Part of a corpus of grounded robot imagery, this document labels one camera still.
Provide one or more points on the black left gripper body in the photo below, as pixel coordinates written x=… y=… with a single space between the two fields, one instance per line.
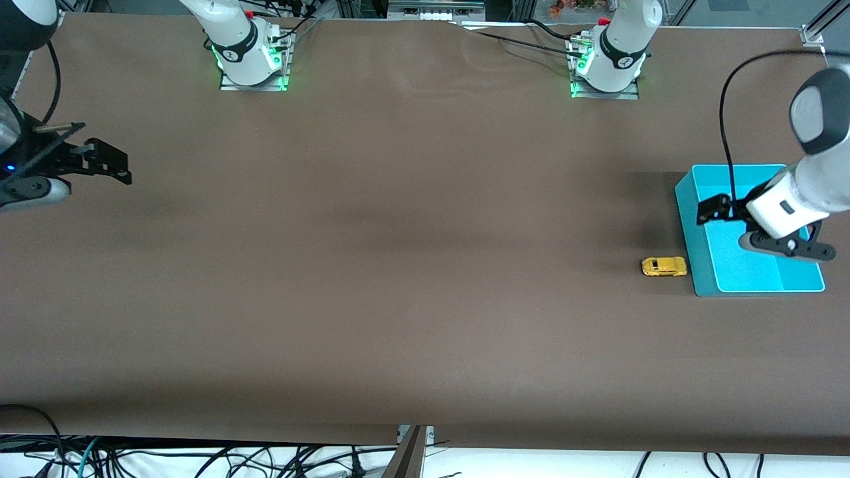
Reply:
x=736 y=208

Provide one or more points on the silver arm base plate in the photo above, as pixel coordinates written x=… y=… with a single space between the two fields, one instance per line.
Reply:
x=279 y=83
x=632 y=93

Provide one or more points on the brown table mat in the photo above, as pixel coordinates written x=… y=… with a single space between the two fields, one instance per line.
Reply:
x=425 y=265

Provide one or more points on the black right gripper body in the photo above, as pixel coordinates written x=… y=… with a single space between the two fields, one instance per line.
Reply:
x=41 y=161

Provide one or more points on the yellow beetle toy car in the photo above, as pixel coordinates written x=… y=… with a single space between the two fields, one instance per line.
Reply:
x=664 y=267

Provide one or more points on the white power strip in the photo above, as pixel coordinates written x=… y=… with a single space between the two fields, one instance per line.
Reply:
x=435 y=8

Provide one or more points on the cyan plastic bin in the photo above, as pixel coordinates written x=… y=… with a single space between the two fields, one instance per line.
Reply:
x=724 y=265

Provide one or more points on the silver table edge bracket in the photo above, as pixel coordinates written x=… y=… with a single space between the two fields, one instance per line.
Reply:
x=428 y=435

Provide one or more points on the silver corner bracket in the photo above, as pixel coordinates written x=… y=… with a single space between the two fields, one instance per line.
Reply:
x=812 y=36

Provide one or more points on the orange background object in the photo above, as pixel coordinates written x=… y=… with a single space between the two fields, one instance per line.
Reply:
x=556 y=8

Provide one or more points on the dark metal beam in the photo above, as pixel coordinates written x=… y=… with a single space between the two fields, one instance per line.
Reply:
x=405 y=461

